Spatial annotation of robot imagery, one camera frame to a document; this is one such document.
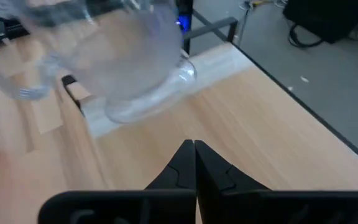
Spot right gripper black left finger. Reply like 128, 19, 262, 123
37, 139, 197, 224

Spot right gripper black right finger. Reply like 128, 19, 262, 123
194, 139, 358, 224

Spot white and yellow cable bundle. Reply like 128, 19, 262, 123
239, 0, 281, 10

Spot black box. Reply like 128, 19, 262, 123
283, 0, 358, 44

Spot clear glass cup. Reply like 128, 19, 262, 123
0, 0, 198, 124

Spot black computer with blue light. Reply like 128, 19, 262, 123
174, 0, 196, 35

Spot coiled black cable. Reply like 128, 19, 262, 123
287, 23, 324, 49

